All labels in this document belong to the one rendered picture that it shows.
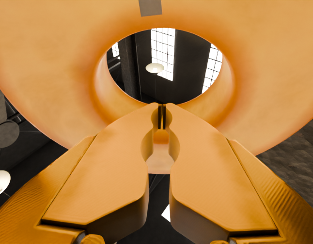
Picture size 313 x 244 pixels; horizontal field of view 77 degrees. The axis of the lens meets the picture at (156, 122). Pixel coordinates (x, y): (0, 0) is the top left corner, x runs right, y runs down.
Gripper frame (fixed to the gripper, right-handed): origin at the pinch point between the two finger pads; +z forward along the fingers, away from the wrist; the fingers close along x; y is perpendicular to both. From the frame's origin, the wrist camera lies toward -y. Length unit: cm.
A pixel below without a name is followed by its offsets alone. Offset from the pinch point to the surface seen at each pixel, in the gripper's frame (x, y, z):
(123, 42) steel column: -87, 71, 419
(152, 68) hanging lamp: -44, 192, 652
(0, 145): -188, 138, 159
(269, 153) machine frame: 24.3, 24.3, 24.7
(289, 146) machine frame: 26.1, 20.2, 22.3
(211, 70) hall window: 174, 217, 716
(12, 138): -183, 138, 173
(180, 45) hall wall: 58, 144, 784
